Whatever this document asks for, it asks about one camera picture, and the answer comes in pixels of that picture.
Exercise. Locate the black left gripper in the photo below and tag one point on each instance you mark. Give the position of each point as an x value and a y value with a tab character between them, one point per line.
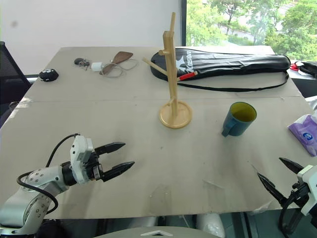
95	171

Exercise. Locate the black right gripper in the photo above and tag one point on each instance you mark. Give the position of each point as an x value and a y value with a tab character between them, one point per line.
301	194

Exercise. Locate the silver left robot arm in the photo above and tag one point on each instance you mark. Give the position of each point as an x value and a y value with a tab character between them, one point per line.
37	179

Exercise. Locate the teal mug yellow inside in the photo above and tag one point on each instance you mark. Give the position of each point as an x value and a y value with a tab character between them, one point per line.
239	126

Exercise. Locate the wooden mug tree stand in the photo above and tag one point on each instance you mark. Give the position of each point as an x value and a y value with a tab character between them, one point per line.
173	81

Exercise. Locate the brown cardboard table cover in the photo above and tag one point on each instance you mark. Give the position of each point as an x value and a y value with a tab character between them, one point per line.
99	119

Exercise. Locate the purple tissue pack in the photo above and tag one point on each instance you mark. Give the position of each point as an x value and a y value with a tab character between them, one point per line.
305	134

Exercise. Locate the grey robot torso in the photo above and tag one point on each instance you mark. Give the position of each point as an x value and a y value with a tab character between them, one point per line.
148	233

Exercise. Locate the white rounded plastic shape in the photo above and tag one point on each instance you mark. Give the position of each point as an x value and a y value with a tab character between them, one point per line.
211	225

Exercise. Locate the white charger plug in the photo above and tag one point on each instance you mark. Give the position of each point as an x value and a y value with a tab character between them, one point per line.
96	67

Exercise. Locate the brown wooden shoehorn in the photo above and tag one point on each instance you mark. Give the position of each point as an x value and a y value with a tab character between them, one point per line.
121	57

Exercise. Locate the black key bundle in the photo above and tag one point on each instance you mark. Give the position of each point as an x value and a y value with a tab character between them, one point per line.
79	61

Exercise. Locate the red scissors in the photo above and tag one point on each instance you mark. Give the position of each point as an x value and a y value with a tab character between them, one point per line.
294	66

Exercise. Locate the black racket bag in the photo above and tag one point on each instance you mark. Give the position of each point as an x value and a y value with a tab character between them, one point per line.
223	63

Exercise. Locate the black office chair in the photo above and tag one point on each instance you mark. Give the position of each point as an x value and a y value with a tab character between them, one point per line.
10	81

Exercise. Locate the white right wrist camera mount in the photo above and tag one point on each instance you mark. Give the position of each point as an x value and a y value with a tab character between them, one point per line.
308	183

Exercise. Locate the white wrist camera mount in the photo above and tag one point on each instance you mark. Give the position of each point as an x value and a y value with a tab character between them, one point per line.
80	156
308	183

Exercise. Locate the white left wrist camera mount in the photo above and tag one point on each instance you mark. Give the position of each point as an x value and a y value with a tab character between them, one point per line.
80	156

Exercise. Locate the black window frame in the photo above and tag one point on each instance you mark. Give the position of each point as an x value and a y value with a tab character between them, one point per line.
182	22

